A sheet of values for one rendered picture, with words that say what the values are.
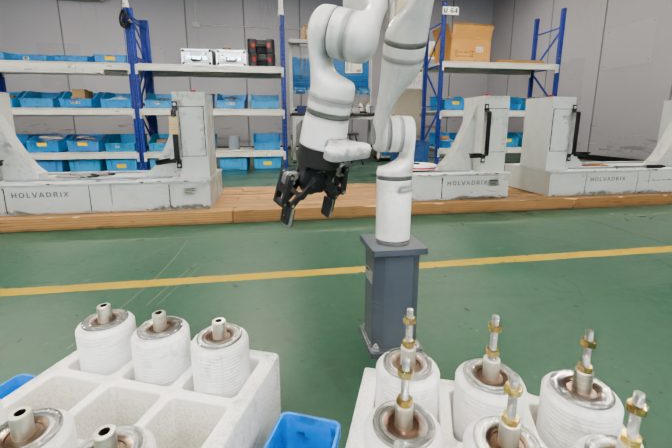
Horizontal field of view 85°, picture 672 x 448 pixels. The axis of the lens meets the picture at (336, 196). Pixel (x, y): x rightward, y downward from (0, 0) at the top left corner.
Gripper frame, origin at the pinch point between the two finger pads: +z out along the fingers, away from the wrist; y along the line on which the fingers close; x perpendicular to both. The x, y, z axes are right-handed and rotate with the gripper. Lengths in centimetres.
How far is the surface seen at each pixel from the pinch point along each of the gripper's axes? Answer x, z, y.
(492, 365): 36.0, 5.9, -6.3
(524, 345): 34, 37, -60
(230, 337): 2.9, 18.8, 15.2
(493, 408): 38.9, 9.0, -3.0
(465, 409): 36.2, 12.2, -2.6
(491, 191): -43, 53, -217
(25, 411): 2.7, 15.4, 41.9
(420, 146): -206, 92, -382
